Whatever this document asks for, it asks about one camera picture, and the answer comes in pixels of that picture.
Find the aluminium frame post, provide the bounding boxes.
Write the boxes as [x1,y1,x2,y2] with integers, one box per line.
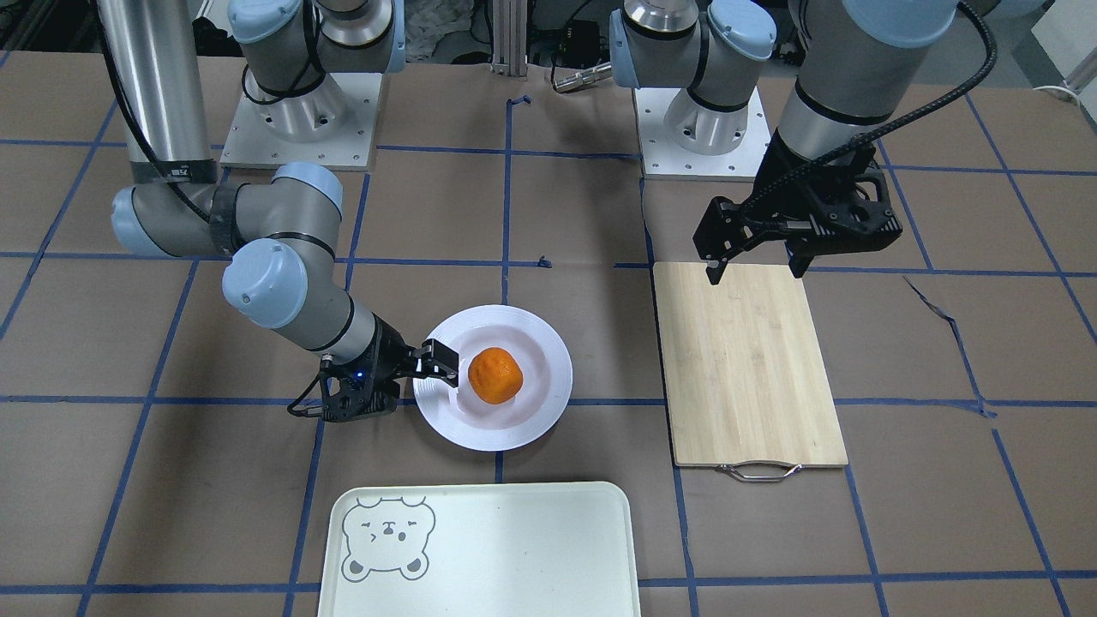
[490,0,529,81]

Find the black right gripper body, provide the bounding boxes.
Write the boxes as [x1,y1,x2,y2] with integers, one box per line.
[319,319,414,422]

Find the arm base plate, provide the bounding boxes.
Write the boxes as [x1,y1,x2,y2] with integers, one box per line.
[220,72,383,171]
[633,87,770,183]

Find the orange fruit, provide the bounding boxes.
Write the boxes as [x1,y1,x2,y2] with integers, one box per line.
[467,347,525,404]

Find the white round plate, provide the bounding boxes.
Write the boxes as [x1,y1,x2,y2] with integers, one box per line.
[412,304,572,452]

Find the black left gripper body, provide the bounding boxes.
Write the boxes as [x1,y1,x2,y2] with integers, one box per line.
[692,134,902,261]

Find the bamboo cutting board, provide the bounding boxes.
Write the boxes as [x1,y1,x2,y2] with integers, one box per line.
[653,262,848,481]

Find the cream bear tray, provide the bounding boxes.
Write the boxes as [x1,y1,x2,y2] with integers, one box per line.
[318,482,641,616]

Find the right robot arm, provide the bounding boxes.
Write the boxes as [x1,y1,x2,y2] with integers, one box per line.
[90,1,459,422]

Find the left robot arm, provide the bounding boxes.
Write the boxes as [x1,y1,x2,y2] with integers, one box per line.
[608,1,998,285]

